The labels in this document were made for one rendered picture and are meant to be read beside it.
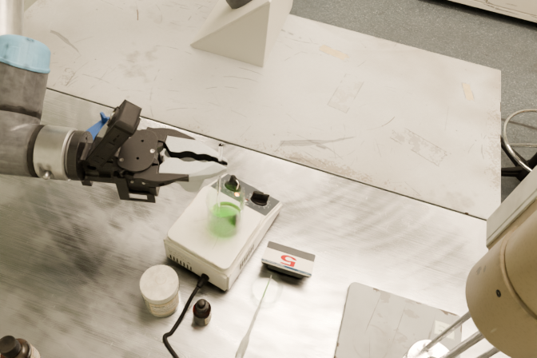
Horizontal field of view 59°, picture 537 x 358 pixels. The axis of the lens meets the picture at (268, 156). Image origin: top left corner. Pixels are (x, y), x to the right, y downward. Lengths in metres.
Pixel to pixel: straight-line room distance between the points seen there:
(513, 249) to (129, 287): 0.63
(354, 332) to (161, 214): 0.40
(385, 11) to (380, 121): 2.00
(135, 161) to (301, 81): 0.60
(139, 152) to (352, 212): 0.46
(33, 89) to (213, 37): 0.55
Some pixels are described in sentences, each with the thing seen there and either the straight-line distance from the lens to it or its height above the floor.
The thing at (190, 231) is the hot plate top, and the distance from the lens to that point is 0.81.
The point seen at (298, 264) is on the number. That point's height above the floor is 0.92.
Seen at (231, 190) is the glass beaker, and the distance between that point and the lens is 0.77.
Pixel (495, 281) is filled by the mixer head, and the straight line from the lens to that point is 0.44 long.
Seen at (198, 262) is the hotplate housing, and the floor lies 0.97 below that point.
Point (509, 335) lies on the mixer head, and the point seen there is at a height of 1.32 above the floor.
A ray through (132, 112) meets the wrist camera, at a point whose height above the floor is 1.24.
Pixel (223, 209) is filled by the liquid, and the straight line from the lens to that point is 0.80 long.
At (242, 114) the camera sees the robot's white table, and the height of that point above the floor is 0.90.
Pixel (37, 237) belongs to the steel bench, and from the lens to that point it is 0.95.
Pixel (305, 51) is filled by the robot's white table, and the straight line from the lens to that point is 1.25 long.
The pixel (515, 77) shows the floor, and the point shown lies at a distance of 2.98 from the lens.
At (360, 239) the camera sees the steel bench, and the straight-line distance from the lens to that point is 0.94.
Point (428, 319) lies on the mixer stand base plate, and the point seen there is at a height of 0.91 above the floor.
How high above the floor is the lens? 1.70
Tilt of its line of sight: 53 degrees down
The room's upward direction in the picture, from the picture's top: 9 degrees clockwise
